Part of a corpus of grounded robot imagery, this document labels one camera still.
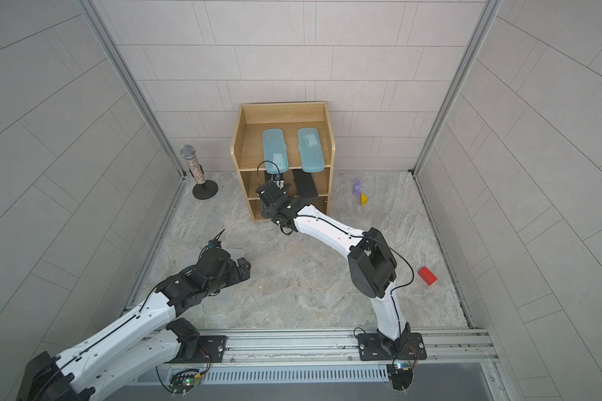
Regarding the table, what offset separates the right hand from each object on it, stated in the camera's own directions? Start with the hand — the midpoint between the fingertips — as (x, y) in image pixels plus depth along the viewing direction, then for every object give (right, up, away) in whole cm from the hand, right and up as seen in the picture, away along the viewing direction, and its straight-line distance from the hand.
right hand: (272, 202), depth 88 cm
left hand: (-7, -21, -7) cm, 23 cm away
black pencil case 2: (+11, +7, +1) cm, 13 cm away
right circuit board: (+39, -46, -20) cm, 64 cm away
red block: (+53, -25, -4) cm, 59 cm away
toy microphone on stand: (-34, +5, +20) cm, 40 cm away
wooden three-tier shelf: (-8, +19, -5) cm, 21 cm away
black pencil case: (-2, +10, +2) cm, 10 cm away
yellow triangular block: (+36, +1, +17) cm, 40 cm away
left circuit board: (-20, -47, -23) cm, 56 cm away
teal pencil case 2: (+2, +17, -8) cm, 19 cm away
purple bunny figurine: (+33, +6, +18) cm, 38 cm away
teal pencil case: (+14, +18, -7) cm, 24 cm away
